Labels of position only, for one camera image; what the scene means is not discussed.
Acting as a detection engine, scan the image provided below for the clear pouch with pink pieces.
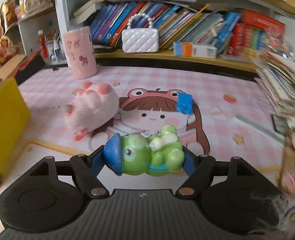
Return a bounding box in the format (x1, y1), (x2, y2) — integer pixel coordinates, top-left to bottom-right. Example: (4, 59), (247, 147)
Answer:
(280, 127), (295, 196)

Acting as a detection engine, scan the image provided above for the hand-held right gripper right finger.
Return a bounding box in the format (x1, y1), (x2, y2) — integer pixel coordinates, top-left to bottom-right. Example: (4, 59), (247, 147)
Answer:
(176, 147), (253, 197)

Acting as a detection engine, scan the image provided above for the white side shelf unit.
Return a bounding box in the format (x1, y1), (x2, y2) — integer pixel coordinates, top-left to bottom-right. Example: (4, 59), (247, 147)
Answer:
(17, 5), (61, 65)

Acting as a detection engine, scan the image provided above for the clear pen holder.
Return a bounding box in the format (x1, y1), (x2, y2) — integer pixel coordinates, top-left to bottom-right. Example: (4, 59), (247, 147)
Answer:
(46, 32), (68, 64)

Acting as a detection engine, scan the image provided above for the row of colourful books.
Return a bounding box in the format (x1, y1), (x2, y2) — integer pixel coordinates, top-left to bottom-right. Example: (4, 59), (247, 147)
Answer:
(90, 1), (287, 57)

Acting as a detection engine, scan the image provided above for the yellow cardboard box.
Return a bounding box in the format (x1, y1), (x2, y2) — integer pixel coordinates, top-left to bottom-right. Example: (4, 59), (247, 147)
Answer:
(0, 54), (31, 173)

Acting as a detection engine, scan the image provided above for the pink cylindrical container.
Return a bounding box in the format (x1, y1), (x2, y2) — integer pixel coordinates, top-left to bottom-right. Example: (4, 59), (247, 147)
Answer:
(63, 26), (98, 79)

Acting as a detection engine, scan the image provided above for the white wooden bookshelf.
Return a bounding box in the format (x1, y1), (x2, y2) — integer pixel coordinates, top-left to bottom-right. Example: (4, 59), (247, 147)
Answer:
(54, 0), (295, 73)

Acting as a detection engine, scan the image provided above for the thick paperback book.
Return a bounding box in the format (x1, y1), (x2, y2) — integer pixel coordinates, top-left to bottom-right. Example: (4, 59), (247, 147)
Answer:
(74, 0), (106, 18)
(69, 7), (100, 26)

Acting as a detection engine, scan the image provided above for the pile of papers and booklets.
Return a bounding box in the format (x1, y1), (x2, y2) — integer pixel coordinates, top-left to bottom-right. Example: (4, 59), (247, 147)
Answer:
(254, 50), (295, 135)

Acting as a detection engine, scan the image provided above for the white quilted handbag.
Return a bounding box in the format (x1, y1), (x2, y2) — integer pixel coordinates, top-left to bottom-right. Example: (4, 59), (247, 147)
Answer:
(122, 12), (160, 54)

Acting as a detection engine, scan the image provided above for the red and gold festive decoration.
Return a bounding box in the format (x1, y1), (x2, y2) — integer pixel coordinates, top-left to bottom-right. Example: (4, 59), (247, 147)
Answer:
(0, 0), (21, 67)

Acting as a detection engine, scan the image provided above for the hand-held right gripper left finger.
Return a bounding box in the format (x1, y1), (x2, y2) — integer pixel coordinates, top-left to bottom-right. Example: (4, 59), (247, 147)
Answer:
(29, 147), (108, 200)

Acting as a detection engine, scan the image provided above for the pink printed desk mat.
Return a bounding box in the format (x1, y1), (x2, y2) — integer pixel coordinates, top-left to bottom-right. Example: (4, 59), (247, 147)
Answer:
(0, 66), (288, 193)

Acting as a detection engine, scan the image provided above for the green frog toy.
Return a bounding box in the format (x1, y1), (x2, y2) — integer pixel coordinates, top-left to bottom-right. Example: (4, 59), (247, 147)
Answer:
(103, 124), (185, 178)

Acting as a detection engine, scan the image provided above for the blue wrapper packet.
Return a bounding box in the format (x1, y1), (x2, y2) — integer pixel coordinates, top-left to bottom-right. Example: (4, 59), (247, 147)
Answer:
(176, 92), (193, 114)

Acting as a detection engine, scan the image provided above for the pink plush pig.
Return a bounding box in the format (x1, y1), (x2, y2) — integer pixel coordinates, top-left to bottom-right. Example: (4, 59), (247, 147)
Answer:
(64, 81), (119, 142)

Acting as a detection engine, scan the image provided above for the orange and blue carton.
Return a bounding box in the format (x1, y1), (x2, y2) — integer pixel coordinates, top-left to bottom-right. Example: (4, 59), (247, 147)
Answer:
(173, 41), (218, 59)

